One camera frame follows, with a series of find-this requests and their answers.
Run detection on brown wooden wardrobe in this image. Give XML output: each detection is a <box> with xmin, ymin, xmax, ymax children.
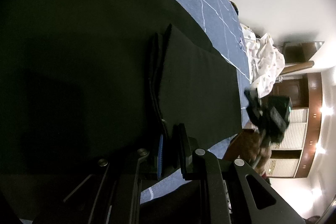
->
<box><xmin>265</xmin><ymin>72</ymin><xmax>324</xmax><ymax>179</ymax></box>

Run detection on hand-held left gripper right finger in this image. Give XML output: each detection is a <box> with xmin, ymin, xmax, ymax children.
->
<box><xmin>172</xmin><ymin>123</ymin><xmax>306</xmax><ymax>224</ymax></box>

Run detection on wooden side cabinet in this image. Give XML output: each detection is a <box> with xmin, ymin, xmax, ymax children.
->
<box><xmin>273</xmin><ymin>41</ymin><xmax>325</xmax><ymax>109</ymax></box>

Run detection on person's right hand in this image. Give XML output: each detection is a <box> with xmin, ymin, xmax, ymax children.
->
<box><xmin>255</xmin><ymin>144</ymin><xmax>272</xmax><ymax>174</ymax></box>

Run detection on white dotted cloth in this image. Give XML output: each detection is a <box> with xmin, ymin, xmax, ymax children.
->
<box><xmin>240</xmin><ymin>23</ymin><xmax>286</xmax><ymax>98</ymax></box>

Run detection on black pants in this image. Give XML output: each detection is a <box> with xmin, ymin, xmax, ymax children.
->
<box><xmin>0</xmin><ymin>0</ymin><xmax>242</xmax><ymax>224</ymax></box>

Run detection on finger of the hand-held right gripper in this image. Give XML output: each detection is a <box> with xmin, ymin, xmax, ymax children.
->
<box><xmin>244</xmin><ymin>88</ymin><xmax>264</xmax><ymax>131</ymax></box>

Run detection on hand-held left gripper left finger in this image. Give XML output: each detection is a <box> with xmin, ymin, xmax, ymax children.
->
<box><xmin>31</xmin><ymin>133</ymin><xmax>166</xmax><ymax>224</ymax></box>

